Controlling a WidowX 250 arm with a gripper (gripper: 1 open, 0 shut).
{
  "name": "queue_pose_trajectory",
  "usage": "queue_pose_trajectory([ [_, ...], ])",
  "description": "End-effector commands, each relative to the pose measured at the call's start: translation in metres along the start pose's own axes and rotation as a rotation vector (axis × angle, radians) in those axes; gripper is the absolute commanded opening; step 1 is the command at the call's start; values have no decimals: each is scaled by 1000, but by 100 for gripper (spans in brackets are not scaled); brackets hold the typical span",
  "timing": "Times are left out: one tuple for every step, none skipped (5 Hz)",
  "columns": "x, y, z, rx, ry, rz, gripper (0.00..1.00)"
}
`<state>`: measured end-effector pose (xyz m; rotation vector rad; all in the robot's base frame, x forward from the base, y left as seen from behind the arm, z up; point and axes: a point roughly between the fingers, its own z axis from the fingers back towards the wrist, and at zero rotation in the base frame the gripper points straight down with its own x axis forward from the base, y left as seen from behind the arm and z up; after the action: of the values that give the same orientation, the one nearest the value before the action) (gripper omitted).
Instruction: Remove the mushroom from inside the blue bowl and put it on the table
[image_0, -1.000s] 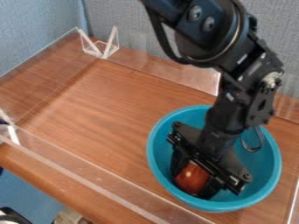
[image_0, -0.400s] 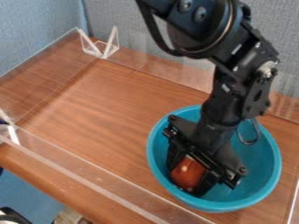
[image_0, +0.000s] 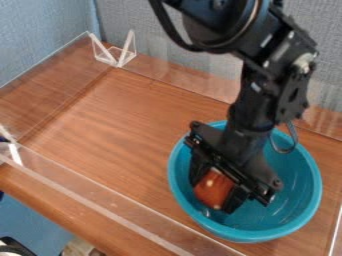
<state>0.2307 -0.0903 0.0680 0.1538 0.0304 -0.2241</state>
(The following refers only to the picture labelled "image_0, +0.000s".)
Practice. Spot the clear acrylic back barrier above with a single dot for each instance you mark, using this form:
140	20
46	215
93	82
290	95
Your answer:
319	119

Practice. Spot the blue plastic bowl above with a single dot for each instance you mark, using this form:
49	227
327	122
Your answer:
266	216

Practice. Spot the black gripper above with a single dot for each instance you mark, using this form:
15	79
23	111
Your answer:
233	152

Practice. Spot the clear acrylic corner bracket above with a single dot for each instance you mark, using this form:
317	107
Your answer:
115	56

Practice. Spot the clear acrylic barrier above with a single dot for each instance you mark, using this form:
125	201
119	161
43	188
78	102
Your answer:
319	119
43	174

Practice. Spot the clear acrylic front barrier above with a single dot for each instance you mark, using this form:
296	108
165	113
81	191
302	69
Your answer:
43	174

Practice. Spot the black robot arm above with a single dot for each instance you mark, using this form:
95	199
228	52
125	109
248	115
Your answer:
253	30

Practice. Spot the brown and white toy mushroom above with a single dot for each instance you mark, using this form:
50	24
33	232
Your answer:
213	189

